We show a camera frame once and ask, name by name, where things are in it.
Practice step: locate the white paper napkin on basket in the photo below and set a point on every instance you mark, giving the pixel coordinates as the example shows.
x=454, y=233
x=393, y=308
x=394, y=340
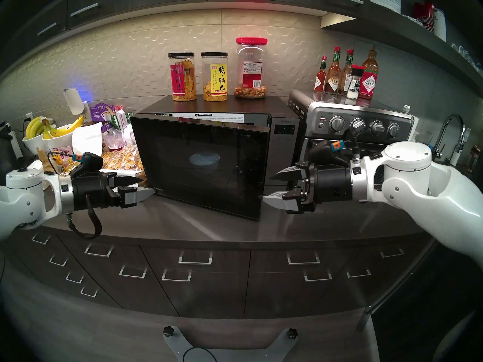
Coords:
x=128, y=173

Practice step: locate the greenish banana bunch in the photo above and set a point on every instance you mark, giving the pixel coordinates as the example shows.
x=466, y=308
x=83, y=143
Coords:
x=33, y=127

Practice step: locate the chrome kitchen faucet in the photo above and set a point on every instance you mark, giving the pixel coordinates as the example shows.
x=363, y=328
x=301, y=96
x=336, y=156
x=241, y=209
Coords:
x=454, y=116

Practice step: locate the snack jar with yellow label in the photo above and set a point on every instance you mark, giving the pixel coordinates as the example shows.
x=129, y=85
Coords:
x=214, y=82

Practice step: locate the large white paper napkin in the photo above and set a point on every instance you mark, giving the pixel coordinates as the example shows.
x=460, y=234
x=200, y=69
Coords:
x=86, y=138

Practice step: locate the white wall plug-in device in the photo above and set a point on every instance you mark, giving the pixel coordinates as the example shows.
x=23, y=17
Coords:
x=73, y=101

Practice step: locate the yellow banana bunch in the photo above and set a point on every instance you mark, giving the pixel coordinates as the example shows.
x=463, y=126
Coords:
x=64, y=130

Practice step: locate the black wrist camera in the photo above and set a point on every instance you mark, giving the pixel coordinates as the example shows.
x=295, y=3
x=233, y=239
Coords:
x=324, y=152
x=88, y=163

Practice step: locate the colourful sachet packets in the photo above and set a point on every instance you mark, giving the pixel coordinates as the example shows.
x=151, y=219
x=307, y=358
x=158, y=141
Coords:
x=121, y=118

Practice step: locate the brown paper snack bag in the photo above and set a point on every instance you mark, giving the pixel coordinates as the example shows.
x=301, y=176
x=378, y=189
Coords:
x=44, y=159

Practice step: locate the white plastic forks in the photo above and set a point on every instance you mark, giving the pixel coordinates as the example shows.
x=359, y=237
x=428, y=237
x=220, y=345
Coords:
x=129, y=135

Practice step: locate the large Tabasco bottle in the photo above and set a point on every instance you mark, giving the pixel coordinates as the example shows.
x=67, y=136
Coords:
x=368, y=84

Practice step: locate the snack jar with red label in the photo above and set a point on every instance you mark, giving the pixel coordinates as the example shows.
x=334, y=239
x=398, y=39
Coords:
x=183, y=82

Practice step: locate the red cup with plastic wrap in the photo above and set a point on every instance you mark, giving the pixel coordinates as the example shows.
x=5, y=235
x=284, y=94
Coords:
x=114, y=140

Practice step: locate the green Tabasco bottle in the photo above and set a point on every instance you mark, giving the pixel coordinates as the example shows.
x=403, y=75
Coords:
x=345, y=78

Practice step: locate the white shaker with red cap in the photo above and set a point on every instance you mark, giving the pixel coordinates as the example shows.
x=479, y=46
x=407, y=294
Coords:
x=354, y=86

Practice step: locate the orange-brown Tabasco bottle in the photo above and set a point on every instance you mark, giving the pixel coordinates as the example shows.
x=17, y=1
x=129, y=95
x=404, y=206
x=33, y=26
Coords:
x=333, y=82

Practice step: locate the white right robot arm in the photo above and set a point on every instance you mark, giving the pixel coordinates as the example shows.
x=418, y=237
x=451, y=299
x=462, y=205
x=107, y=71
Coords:
x=434, y=187

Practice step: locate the black dishwasher front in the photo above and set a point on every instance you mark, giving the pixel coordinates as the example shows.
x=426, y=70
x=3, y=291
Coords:
x=434, y=316

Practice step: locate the clear bag of madeleines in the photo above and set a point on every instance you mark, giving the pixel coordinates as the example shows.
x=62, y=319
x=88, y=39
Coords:
x=124, y=159

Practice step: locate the stack of red cups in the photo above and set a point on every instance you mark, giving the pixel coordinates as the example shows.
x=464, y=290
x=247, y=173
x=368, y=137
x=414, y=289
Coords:
x=426, y=16

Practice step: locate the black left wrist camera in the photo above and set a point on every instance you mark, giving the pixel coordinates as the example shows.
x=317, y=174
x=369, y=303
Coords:
x=88, y=163

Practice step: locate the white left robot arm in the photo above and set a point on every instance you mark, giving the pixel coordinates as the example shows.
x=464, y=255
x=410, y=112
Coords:
x=26, y=199

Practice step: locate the purple snack bag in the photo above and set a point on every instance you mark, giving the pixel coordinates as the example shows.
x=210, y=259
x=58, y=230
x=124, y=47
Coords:
x=100, y=112

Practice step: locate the stack of white cups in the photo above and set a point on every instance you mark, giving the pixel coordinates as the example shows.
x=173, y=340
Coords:
x=439, y=25

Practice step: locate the black Panasonic microwave body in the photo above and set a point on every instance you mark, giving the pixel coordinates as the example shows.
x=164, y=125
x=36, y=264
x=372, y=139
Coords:
x=226, y=105

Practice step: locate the dark wood drawer cabinet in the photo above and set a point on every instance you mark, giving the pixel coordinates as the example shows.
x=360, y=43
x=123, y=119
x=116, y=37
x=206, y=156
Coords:
x=211, y=289

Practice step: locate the pink Korean snack pack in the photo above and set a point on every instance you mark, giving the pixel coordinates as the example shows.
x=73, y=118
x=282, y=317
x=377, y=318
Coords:
x=64, y=152

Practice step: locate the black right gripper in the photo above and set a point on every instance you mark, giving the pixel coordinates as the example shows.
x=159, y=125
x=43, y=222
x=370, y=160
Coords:
x=332, y=184

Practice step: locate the black coffee machine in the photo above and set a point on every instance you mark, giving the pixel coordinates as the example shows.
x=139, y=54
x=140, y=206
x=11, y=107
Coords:
x=7, y=150

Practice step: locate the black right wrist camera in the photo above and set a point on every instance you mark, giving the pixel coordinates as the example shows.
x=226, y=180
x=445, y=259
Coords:
x=324, y=152

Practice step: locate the stainless steel toaster oven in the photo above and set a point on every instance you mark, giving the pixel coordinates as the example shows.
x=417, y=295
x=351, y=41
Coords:
x=320, y=112

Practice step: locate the black base knob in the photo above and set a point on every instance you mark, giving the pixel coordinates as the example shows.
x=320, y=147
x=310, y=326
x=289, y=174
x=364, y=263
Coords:
x=168, y=331
x=292, y=333

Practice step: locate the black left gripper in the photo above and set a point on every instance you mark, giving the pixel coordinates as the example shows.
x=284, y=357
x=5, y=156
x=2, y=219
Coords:
x=90, y=191

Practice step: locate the clear jar with red lid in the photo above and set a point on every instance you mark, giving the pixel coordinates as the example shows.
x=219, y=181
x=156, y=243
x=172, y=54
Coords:
x=251, y=74

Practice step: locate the small red Tabasco bottle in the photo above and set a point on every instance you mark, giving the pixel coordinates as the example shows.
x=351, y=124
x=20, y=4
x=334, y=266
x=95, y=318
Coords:
x=320, y=82

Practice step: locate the dark wooden wall shelf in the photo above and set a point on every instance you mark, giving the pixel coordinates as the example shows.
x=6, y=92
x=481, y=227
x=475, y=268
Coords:
x=396, y=33

